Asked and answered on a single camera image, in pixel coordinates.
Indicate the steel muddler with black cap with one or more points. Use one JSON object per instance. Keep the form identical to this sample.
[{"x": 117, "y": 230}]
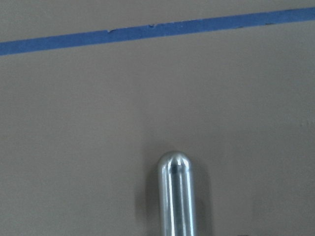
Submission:
[{"x": 176, "y": 195}]

